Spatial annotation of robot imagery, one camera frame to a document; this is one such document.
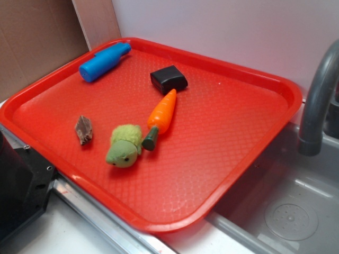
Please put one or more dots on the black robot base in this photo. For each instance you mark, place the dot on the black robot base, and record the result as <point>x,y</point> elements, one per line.
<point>26,181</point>

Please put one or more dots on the orange toy carrot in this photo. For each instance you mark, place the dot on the orange toy carrot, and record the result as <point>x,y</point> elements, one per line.
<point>160,119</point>

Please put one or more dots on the red plastic tray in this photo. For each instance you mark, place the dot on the red plastic tray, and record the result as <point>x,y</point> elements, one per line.
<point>222,121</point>

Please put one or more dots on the green plush turtle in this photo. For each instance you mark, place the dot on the green plush turtle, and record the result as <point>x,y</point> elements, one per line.
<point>125,146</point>

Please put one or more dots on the black rectangular block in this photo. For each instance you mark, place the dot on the black rectangular block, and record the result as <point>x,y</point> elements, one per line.
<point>167,79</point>

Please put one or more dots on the brown wood chunk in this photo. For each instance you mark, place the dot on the brown wood chunk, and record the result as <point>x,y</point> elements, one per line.
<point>84,130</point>

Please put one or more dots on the blue plastic bottle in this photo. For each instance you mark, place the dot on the blue plastic bottle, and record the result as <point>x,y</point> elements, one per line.
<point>103,61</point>

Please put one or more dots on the grey toy sink basin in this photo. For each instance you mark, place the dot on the grey toy sink basin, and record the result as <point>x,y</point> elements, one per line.
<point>284,203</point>

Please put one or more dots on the grey toy faucet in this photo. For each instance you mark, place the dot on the grey toy faucet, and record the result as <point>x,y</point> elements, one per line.
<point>320,114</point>

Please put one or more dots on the brown cardboard panel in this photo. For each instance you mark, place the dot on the brown cardboard panel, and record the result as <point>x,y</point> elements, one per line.
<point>37,37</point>

